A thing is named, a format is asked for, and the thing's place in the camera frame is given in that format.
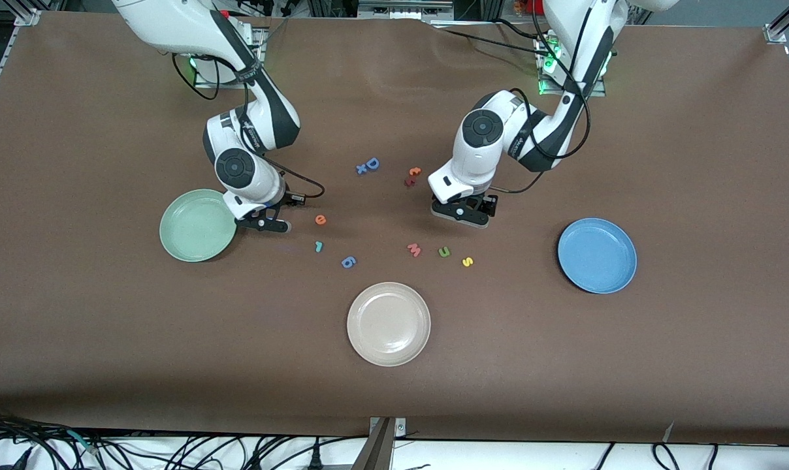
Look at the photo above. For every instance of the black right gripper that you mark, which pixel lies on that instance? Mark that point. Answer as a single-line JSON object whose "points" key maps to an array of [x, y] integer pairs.
{"points": [[290, 196]]}

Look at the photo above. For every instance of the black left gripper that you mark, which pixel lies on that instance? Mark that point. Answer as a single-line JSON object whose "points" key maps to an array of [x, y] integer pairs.
{"points": [[490, 202]]}

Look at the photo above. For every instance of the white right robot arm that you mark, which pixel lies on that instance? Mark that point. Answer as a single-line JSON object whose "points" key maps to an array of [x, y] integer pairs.
{"points": [[238, 166]]}

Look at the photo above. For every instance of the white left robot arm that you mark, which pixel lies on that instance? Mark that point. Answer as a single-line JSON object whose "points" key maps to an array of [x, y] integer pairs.
{"points": [[483, 127]]}

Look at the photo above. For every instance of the blue letter g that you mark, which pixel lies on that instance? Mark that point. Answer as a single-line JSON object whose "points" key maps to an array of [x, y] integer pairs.
{"points": [[348, 262]]}

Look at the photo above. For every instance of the pink letter w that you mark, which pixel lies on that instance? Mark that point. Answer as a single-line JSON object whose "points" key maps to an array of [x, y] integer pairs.
{"points": [[414, 250]]}

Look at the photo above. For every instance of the blue letter D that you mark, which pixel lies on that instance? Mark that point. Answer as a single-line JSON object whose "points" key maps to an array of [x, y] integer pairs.
{"points": [[371, 163]]}

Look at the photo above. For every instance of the green round plate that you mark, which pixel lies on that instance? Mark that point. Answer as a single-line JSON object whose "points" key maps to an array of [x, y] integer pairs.
{"points": [[195, 228]]}

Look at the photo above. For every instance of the blue round plate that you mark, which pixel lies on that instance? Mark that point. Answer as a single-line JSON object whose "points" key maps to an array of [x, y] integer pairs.
{"points": [[597, 256]]}

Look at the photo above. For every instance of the beige round plate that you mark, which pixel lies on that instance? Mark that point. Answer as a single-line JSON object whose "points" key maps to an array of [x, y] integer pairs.
{"points": [[388, 324]]}

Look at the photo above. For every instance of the grey metal equipment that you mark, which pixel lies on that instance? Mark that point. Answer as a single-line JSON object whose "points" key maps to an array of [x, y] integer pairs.
{"points": [[401, 8]]}

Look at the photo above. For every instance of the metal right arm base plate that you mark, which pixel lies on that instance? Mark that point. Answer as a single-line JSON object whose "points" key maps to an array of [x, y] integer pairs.
{"points": [[205, 82]]}

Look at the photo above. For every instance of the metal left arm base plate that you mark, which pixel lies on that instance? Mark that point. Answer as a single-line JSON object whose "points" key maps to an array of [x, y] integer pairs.
{"points": [[590, 92]]}

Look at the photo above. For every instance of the aluminium camera post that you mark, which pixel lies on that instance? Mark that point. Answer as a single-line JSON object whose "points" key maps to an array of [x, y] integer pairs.
{"points": [[381, 450]]}

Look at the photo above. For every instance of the aluminium frame profile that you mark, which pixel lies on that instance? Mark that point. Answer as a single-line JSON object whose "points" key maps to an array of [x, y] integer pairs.
{"points": [[783, 23], [29, 14]]}

